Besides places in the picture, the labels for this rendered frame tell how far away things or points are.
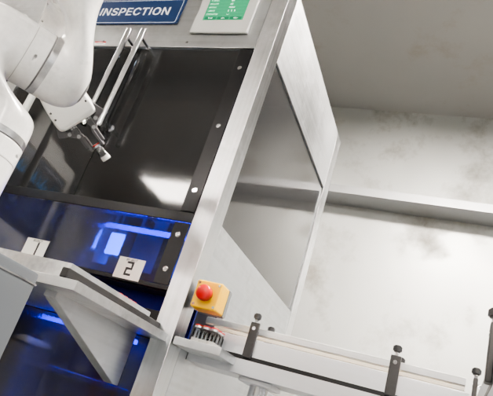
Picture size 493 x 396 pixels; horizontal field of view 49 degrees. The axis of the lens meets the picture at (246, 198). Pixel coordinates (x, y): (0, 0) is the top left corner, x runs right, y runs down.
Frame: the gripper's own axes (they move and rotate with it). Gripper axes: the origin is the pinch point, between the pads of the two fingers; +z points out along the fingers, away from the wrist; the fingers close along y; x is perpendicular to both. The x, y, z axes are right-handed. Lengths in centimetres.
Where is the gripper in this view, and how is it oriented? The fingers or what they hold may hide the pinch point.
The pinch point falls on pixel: (93, 140)
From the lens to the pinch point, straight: 134.4
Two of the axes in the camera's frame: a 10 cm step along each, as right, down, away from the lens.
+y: -8.3, 5.5, -0.4
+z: 5.2, 8.1, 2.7
